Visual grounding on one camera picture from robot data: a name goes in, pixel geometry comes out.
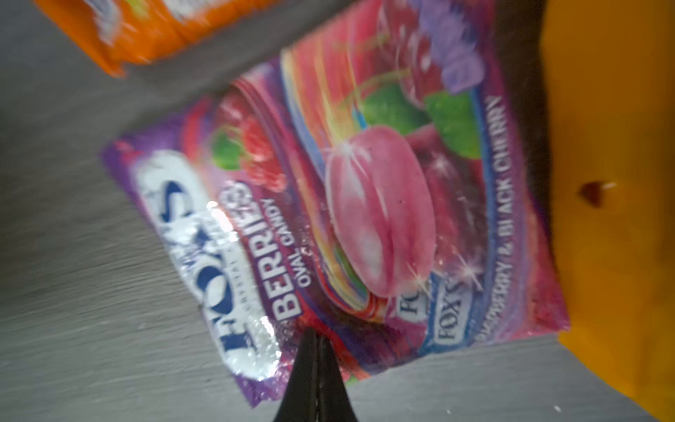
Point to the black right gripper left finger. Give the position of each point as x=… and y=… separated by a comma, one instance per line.
x=299, y=401

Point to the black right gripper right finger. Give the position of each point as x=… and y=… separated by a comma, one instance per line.
x=332, y=401

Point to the purple berries candy packet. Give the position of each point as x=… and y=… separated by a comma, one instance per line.
x=368, y=183

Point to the orange snack packet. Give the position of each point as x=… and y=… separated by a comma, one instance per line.
x=116, y=33

